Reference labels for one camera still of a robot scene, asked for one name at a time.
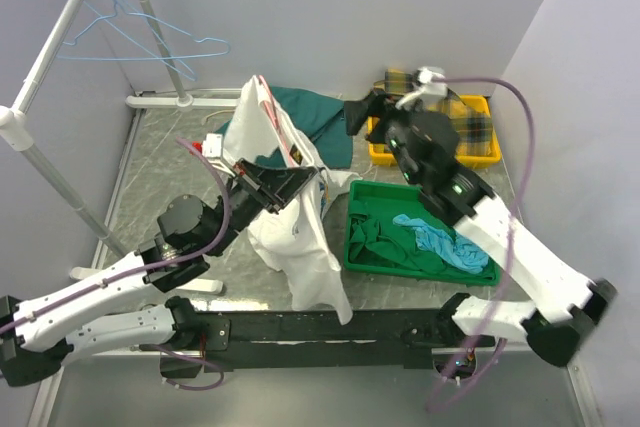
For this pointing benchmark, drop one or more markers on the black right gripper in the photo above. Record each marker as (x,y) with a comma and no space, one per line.
(376,105)

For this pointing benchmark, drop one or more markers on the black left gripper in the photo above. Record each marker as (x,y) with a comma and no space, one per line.
(277,185)

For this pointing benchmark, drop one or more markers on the white flower print t-shirt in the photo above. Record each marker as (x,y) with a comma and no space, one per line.
(292,241)

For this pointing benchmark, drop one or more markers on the pink wire hanger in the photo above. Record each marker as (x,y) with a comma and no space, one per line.
(273,115)

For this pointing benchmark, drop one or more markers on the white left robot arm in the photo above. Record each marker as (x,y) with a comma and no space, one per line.
(40,336)

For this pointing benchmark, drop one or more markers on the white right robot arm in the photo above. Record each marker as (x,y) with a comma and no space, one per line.
(563,306)

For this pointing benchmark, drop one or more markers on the dark green folded pants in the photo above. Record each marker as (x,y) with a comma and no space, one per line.
(321,118)

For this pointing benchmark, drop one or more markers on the green plastic tray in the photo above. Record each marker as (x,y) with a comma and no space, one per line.
(381,199)

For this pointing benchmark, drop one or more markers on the green cloth in tray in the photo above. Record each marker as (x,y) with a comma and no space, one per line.
(375,245)

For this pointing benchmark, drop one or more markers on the yellow plaid cloth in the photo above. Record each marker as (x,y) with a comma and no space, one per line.
(396,83)

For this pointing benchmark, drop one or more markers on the yellow plastic tray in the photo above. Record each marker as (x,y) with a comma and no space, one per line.
(478,147)

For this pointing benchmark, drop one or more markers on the light blue cloth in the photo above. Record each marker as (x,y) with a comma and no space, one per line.
(457,251)

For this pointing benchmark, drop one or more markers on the white clothes rack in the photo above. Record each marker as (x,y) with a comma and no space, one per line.
(13,119)

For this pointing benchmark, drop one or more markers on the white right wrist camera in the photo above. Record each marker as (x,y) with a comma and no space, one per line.
(427,88)

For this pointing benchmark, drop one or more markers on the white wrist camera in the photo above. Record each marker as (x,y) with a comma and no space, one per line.
(212,149)
(427,88)

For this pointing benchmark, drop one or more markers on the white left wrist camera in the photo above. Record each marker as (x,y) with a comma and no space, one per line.
(212,149)

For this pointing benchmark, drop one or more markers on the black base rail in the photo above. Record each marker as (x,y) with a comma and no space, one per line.
(270,339)

